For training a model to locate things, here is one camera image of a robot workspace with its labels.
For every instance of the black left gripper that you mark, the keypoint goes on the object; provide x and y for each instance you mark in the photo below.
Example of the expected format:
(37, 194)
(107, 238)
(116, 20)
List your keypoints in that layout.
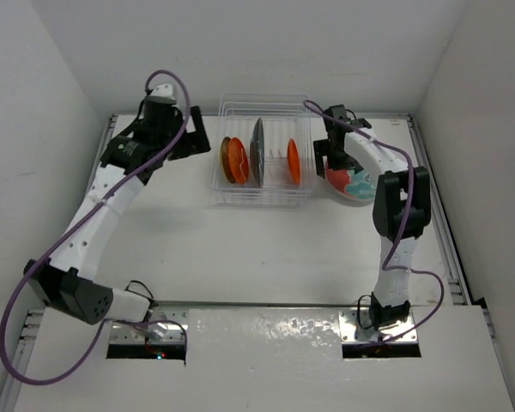
(194, 142)

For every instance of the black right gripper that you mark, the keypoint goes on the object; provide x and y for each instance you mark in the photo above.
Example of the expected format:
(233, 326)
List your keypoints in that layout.
(323, 148)

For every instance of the red teal floral plate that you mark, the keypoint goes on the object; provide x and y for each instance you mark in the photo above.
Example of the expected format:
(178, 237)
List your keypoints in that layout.
(351, 181)

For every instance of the dark teal plate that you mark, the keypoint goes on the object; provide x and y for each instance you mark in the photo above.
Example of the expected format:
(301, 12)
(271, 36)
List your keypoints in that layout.
(257, 152)

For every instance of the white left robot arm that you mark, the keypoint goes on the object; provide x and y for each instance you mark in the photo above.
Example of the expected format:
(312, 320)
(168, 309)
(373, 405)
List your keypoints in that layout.
(65, 281)

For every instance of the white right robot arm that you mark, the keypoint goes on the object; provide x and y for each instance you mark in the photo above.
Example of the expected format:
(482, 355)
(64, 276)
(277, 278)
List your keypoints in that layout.
(401, 207)

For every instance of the orange plate right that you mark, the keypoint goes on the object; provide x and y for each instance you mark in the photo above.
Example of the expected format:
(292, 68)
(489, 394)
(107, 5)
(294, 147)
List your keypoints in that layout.
(294, 161)

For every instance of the orange plate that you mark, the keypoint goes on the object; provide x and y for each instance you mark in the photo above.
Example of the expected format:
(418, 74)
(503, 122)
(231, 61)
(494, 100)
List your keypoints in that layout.
(294, 161)
(238, 160)

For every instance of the yellow brown plate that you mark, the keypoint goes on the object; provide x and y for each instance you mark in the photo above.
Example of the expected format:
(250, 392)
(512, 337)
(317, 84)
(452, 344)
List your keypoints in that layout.
(225, 160)

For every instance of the orange plate left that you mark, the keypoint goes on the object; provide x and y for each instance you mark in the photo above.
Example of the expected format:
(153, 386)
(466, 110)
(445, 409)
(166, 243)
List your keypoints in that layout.
(238, 160)

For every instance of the white wire dish rack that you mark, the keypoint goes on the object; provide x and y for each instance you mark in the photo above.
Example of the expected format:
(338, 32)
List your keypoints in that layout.
(284, 117)

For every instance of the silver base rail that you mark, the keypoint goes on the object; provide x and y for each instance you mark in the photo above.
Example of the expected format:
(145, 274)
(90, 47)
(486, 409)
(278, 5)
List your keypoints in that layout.
(169, 322)

